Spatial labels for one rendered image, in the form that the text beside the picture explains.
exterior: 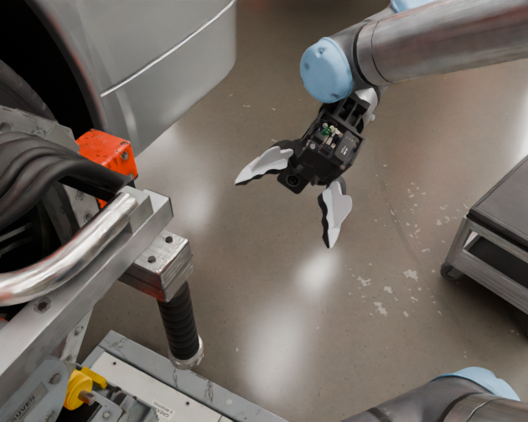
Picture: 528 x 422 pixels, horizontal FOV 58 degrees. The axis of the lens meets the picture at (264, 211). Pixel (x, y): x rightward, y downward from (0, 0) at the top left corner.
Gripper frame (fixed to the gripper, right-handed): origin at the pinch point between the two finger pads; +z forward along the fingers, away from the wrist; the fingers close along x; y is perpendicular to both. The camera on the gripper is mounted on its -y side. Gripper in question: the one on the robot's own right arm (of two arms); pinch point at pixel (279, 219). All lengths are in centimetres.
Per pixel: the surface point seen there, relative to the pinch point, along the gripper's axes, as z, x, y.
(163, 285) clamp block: 18.5, -7.7, 8.9
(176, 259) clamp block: 15.9, -8.1, 9.9
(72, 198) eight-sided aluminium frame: 10.6, -23.9, -7.5
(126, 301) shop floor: -4, -15, -105
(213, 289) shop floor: -21, 6, -98
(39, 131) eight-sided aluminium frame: 9.5, -28.9, 2.3
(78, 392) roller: 28.0, -9.4, -36.8
